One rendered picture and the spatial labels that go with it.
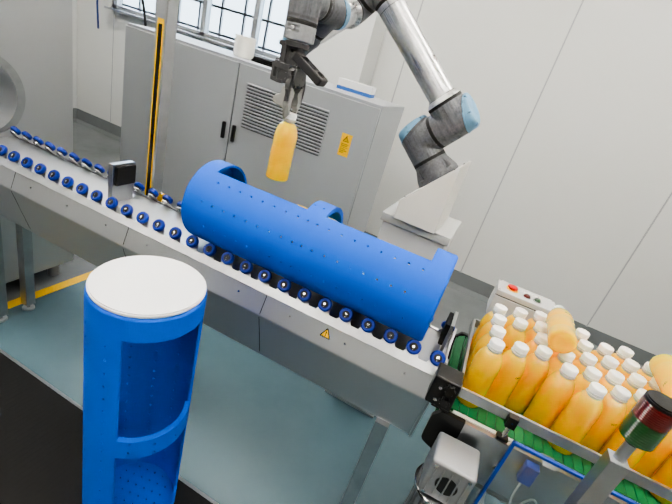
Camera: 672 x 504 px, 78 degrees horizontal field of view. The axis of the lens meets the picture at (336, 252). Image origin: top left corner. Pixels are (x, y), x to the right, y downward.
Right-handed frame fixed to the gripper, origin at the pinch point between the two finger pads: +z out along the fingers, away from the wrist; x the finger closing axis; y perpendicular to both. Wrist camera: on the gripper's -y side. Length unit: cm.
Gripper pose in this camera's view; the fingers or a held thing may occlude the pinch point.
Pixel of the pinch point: (290, 115)
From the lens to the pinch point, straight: 135.1
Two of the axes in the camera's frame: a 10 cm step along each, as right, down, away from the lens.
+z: -2.3, 8.9, 3.8
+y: -8.9, -3.6, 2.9
